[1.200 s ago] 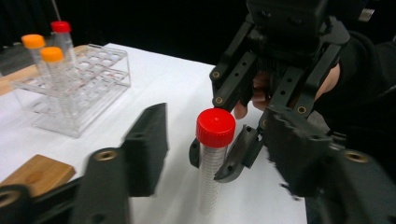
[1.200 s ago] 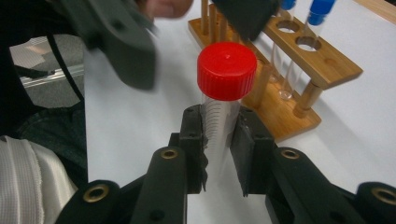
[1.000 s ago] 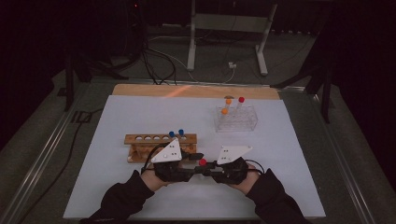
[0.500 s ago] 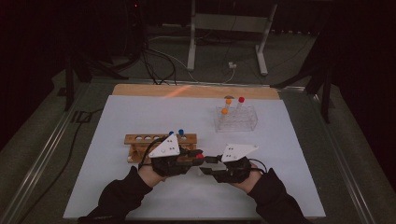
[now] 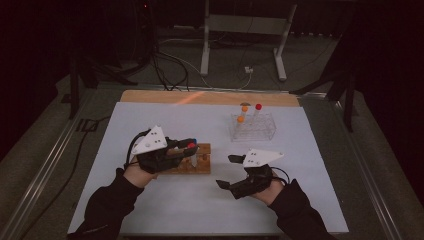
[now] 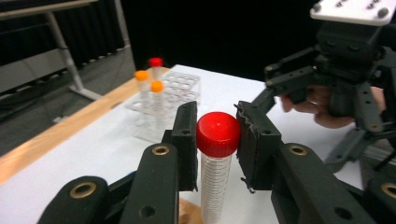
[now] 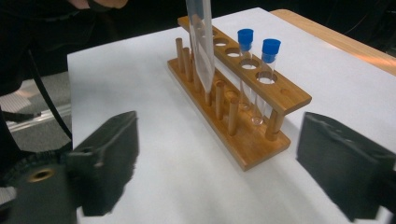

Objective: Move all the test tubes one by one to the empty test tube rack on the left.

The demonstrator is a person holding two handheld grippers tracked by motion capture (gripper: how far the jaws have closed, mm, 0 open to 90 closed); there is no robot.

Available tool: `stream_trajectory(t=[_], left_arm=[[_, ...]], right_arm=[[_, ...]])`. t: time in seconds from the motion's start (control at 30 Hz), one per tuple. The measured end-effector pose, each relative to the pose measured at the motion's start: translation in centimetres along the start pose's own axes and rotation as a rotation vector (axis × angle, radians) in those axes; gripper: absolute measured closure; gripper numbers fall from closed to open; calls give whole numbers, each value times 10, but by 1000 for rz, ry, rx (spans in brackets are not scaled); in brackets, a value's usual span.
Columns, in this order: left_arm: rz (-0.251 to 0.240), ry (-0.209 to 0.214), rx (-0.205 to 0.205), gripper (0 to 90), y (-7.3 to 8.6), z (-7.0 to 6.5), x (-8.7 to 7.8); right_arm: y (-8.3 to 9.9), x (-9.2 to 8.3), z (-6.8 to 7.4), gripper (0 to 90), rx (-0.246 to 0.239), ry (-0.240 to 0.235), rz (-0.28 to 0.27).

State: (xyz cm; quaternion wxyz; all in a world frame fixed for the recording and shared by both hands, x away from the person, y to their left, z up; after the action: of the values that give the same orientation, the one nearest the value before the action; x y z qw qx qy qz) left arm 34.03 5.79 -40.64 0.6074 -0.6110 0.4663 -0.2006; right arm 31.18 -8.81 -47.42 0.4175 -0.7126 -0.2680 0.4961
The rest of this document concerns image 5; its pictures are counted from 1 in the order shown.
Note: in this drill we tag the clear acrylic test tube rack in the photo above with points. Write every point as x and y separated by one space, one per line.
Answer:
263 130

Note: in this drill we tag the person's left hand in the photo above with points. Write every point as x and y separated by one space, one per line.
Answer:
138 175

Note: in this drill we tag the grey metal stand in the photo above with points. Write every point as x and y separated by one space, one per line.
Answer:
246 24

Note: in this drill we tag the person's right hand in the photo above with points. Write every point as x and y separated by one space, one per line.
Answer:
273 193

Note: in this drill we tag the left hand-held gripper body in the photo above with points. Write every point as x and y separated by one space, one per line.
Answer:
150 141

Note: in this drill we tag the wooden test tube rack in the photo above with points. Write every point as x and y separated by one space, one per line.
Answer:
203 166

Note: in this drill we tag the red cap test tube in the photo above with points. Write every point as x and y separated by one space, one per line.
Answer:
191 145
258 106

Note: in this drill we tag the orange cap test tube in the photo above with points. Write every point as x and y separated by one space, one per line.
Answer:
240 119
245 108

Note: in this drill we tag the metal floor rail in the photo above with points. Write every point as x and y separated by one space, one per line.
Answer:
366 173
43 173

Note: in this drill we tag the black tripod stand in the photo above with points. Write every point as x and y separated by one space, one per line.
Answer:
75 86
348 100

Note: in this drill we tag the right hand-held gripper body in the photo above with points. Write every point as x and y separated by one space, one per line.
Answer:
260 158

